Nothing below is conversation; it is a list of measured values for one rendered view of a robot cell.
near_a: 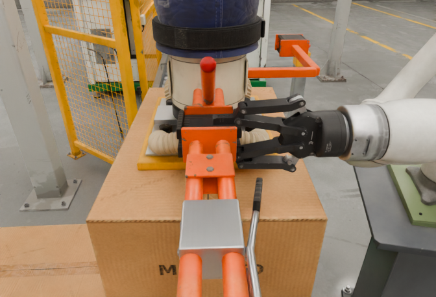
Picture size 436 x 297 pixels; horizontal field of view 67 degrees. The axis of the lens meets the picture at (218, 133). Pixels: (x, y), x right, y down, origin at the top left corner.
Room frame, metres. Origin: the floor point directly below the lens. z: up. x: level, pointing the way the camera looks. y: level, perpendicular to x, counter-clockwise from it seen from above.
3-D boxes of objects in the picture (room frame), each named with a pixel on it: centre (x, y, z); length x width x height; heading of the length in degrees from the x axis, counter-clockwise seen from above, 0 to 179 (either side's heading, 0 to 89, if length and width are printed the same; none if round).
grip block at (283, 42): (1.02, -0.23, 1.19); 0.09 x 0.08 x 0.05; 92
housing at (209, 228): (0.24, 0.01, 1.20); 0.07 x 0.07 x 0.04; 2
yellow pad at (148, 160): (0.70, 0.12, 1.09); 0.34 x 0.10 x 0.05; 2
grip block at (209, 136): (0.46, 0.01, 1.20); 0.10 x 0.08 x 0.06; 92
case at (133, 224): (0.69, 0.02, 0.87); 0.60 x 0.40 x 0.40; 0
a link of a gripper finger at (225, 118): (0.45, -0.02, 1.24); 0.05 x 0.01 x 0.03; 93
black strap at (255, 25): (0.71, 0.02, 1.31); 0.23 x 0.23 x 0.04
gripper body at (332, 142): (0.45, -0.15, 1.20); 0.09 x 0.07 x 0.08; 93
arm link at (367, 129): (0.46, -0.22, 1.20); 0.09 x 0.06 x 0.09; 3
